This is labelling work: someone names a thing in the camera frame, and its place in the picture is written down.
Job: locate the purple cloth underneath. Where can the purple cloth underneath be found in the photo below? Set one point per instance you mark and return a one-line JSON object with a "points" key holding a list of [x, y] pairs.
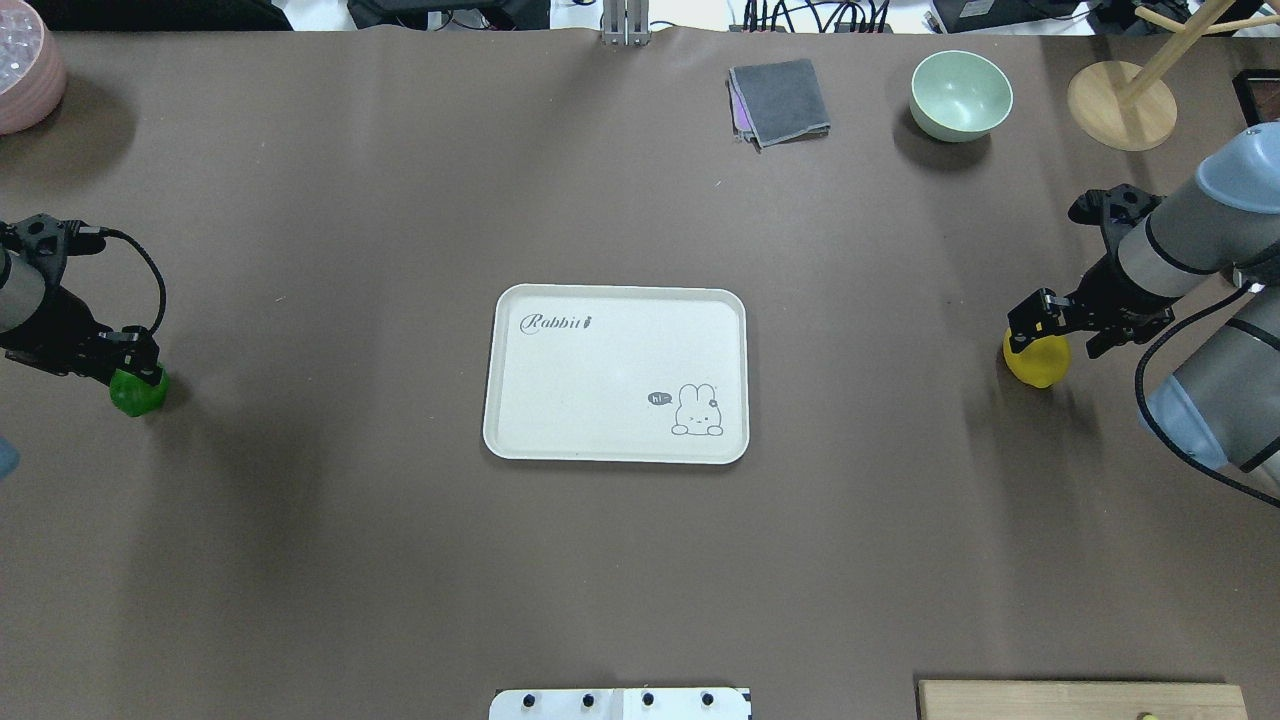
{"points": [[742, 125]]}

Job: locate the grey folded cloth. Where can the grey folded cloth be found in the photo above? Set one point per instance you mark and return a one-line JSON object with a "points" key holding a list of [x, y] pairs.
{"points": [[783, 99]]}

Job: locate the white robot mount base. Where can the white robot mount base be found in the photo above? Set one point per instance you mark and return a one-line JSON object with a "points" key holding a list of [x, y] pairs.
{"points": [[623, 703]]}

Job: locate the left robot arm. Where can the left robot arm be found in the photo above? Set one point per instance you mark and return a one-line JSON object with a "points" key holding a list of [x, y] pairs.
{"points": [[23, 289]]}

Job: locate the bamboo cutting board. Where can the bamboo cutting board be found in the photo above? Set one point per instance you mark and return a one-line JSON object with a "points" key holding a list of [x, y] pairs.
{"points": [[990, 699]]}

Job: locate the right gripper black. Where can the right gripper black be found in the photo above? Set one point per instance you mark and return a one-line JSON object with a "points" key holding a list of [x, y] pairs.
{"points": [[1110, 285]]}

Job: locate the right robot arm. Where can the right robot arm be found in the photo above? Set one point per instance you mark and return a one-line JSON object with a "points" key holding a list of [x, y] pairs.
{"points": [[1191, 277]]}

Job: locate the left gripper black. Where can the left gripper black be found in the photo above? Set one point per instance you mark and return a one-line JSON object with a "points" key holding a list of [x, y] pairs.
{"points": [[62, 333]]}

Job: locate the wooden stand with base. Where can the wooden stand with base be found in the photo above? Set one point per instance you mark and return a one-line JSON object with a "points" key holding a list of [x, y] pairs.
{"points": [[1128, 107]]}

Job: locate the aluminium frame post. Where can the aluminium frame post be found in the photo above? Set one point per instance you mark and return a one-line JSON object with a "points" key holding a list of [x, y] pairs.
{"points": [[625, 23]]}

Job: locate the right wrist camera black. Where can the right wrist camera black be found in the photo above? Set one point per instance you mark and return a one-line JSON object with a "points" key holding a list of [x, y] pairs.
{"points": [[1116, 211]]}

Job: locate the pink bowl of ice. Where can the pink bowl of ice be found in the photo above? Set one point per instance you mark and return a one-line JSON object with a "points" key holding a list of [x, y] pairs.
{"points": [[33, 74]]}

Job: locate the yellow lemon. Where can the yellow lemon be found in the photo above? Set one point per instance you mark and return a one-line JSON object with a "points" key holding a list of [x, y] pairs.
{"points": [[1042, 364]]}

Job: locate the mint green bowl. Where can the mint green bowl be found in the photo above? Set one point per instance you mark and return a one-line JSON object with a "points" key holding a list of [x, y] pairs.
{"points": [[957, 97]]}

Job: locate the white rabbit print tray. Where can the white rabbit print tray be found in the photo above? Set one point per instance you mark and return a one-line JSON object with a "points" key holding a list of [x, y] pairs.
{"points": [[590, 372]]}

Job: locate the green lime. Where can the green lime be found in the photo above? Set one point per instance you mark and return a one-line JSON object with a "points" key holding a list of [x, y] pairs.
{"points": [[138, 393]]}

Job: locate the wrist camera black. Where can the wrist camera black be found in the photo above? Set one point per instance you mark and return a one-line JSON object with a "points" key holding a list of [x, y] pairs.
{"points": [[46, 243], [1116, 211]]}

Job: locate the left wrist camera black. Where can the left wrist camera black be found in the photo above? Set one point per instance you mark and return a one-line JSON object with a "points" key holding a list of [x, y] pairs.
{"points": [[46, 243]]}

